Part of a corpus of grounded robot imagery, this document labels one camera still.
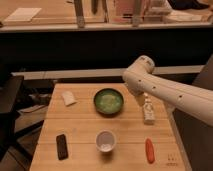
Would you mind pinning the green ceramic bowl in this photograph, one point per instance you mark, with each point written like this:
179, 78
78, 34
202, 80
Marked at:
108, 101

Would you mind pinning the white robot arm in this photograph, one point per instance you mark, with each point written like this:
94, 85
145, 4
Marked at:
195, 101

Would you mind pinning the white folded cloth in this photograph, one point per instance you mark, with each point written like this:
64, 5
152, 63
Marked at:
68, 98

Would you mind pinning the white tube bottle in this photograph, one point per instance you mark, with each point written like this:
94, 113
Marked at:
148, 110

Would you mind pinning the white cup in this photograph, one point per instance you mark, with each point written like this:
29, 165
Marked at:
105, 141

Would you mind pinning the black remote control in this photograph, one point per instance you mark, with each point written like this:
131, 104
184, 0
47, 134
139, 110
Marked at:
62, 150

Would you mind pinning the orange carrot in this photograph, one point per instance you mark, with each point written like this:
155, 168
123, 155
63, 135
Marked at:
149, 148

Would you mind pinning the black chair at left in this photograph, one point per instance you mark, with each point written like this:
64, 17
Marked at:
8, 99

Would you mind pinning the white paper sheet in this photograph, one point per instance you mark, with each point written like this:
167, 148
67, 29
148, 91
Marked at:
22, 15

